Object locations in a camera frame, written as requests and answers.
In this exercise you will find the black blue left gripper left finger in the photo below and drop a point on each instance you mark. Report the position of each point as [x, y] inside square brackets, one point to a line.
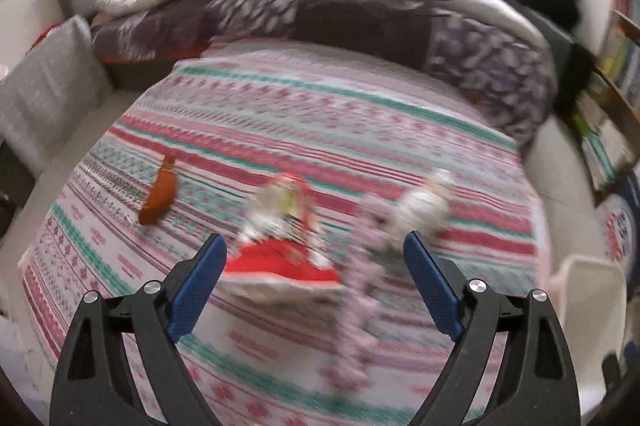
[93, 383]

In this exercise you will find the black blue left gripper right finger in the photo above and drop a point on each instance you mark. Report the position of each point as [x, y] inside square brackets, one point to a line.
[536, 382]

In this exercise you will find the orange stained tissue wad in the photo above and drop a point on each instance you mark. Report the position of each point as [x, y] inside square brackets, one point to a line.
[425, 209]

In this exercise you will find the red white carton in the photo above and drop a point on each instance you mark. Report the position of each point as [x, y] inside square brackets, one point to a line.
[279, 271]

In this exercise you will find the red snack wrapper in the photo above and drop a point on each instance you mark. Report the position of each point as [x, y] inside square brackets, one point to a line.
[282, 208]

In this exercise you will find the white plastic trash bin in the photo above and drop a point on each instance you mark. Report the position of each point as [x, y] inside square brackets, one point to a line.
[590, 297]

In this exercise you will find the lower Ganten water box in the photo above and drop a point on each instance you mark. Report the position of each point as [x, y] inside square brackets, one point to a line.
[619, 220]

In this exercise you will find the orange peel strip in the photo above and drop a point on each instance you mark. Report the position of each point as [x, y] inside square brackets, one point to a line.
[161, 194]

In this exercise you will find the stack of books on floor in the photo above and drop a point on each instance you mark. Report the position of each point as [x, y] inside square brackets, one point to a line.
[607, 153]

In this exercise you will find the grey pillow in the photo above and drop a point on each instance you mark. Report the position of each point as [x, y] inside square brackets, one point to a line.
[47, 94]

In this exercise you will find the striped patterned bed sheet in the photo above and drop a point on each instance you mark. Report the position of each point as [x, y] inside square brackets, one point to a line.
[350, 126]

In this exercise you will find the wooden bookshelf with books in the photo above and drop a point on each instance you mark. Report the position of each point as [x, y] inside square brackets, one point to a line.
[618, 66]

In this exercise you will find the purple grey patterned quilt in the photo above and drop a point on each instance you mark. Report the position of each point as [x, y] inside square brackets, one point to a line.
[486, 49]

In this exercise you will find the black storage bench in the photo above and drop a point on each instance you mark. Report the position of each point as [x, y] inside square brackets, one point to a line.
[561, 42]

